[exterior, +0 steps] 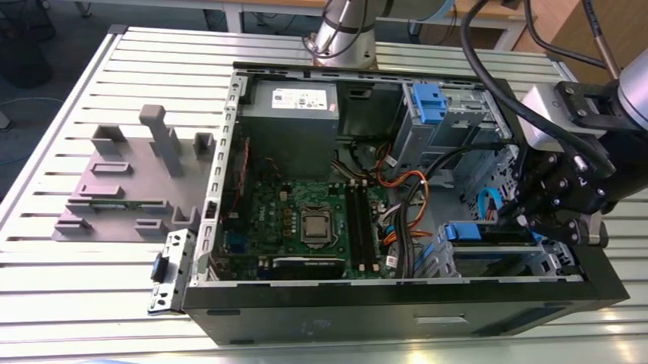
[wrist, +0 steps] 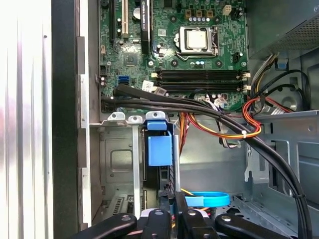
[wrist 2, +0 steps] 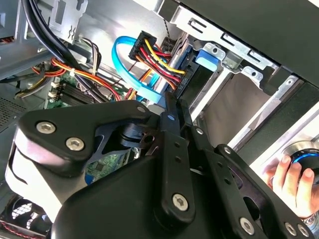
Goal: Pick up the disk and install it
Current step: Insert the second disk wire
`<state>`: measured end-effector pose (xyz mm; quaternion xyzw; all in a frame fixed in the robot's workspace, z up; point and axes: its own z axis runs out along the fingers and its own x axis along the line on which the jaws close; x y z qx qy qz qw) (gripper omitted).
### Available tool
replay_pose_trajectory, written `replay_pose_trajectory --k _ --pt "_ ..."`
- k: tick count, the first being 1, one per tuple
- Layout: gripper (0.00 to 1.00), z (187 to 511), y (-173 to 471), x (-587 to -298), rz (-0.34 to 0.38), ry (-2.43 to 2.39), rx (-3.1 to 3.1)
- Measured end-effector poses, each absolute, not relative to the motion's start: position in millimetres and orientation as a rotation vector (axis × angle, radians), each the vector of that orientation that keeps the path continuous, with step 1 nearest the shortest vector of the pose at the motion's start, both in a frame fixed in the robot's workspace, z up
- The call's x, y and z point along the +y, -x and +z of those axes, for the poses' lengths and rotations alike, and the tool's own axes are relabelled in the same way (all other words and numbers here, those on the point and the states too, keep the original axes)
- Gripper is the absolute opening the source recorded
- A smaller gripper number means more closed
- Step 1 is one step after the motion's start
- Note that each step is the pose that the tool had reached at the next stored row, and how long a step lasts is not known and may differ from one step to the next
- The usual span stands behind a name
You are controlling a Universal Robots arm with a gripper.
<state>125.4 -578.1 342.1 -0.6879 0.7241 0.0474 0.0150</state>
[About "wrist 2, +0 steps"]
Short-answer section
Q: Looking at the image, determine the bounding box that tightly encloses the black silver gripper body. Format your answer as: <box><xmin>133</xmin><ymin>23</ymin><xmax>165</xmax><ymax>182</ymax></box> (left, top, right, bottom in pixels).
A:
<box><xmin>4</xmin><ymin>151</ymin><xmax>239</xmax><ymax>239</ymax></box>

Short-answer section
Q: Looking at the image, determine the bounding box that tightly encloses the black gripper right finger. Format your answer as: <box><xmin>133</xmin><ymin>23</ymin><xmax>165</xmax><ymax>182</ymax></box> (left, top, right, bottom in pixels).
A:
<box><xmin>177</xmin><ymin>99</ymin><xmax>315</xmax><ymax>239</ymax></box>

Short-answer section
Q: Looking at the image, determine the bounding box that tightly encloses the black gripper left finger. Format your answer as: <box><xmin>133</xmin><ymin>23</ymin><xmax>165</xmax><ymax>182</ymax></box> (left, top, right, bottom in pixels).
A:
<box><xmin>9</xmin><ymin>92</ymin><xmax>197</xmax><ymax>224</ymax></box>

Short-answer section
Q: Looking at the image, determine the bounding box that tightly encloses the blue data wire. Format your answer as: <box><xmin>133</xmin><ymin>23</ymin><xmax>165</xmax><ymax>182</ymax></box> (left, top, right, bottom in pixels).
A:
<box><xmin>111</xmin><ymin>35</ymin><xmax>163</xmax><ymax>103</ymax></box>

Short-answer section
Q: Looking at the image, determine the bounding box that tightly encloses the round black tool blue ring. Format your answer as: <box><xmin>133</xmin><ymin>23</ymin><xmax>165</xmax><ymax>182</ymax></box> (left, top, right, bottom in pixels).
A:
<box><xmin>284</xmin><ymin>140</ymin><xmax>319</xmax><ymax>185</ymax></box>

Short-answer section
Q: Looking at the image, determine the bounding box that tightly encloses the hard disk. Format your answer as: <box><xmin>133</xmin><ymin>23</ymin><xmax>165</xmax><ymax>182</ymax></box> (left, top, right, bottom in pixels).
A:
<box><xmin>159</xmin><ymin>37</ymin><xmax>221</xmax><ymax>100</ymax></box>

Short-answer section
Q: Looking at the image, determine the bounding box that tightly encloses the orange black power wire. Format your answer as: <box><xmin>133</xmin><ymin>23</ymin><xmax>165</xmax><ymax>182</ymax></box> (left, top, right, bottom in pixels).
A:
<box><xmin>128</xmin><ymin>30</ymin><xmax>197</xmax><ymax>97</ymax></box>

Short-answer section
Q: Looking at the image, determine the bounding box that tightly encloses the person's bare hand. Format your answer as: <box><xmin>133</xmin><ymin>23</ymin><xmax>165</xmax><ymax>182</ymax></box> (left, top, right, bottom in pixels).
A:
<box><xmin>265</xmin><ymin>154</ymin><xmax>319</xmax><ymax>220</ymax></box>

